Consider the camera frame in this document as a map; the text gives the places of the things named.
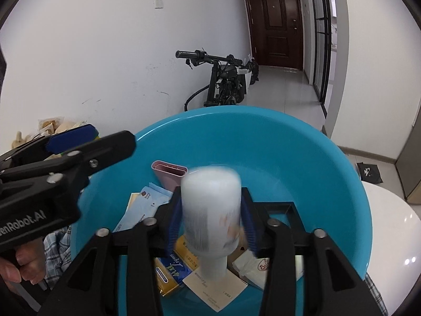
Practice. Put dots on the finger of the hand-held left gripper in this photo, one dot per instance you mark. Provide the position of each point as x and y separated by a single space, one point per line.
108 149
70 138

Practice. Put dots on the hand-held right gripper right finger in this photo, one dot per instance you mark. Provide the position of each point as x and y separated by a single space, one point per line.
250 230

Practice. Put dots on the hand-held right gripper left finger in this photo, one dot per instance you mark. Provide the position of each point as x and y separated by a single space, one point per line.
172 227

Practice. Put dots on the light blue wet wipes pack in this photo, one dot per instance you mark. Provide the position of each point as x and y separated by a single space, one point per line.
144 204

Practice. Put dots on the white tissue pack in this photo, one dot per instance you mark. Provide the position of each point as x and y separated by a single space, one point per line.
250 270

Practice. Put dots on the white plastic bottle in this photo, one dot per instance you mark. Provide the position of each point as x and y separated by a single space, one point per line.
210 204

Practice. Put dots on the blue plastic basin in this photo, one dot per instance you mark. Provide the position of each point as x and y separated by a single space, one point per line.
279 158

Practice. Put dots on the person's left hand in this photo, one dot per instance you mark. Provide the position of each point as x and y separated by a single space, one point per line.
28 258

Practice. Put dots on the clear bag of pastries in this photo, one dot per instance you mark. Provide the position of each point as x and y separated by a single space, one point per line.
51 125

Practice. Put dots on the blue plaid cloth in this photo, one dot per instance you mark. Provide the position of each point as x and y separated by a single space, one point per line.
56 247

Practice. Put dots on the gold carton box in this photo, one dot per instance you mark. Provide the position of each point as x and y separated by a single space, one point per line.
171 276

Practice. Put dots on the pink plastic case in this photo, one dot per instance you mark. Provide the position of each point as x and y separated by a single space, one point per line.
167 177

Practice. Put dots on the beige plush toy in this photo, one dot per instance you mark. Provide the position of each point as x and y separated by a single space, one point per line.
18 140

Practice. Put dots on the white flat box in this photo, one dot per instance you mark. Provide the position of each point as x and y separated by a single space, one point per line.
213 289

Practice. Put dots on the black bag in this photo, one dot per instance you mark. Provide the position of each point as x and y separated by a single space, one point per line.
370 172

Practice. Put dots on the black bicycle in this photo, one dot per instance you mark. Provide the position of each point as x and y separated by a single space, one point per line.
227 75

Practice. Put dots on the dark brown entrance door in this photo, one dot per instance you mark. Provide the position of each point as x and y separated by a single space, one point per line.
276 23

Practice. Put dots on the black framed glass partition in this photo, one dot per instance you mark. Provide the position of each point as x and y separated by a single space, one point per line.
325 23

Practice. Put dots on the white light switch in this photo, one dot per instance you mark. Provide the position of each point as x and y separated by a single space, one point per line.
158 2

